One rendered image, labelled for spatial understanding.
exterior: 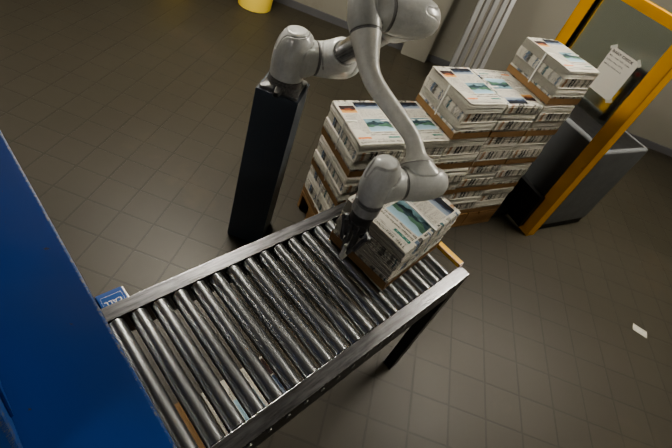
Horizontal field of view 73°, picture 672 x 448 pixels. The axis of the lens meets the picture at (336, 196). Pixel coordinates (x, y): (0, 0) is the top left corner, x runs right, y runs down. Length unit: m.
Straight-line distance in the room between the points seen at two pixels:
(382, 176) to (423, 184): 0.15
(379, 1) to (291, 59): 0.61
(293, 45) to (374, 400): 1.68
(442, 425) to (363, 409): 0.40
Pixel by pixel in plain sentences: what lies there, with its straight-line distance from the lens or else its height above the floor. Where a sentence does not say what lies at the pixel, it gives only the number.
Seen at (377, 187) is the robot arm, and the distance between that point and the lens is 1.30.
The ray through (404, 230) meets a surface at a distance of 1.59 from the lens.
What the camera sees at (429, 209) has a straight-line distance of 1.73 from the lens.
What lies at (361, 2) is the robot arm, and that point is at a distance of 1.48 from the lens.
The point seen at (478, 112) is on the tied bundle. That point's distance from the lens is 2.57.
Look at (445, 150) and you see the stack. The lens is 2.64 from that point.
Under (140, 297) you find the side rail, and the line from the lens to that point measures 1.52.
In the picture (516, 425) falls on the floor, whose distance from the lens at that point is 2.75.
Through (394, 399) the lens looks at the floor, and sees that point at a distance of 2.46.
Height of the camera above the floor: 2.08
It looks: 41 degrees down
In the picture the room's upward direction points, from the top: 22 degrees clockwise
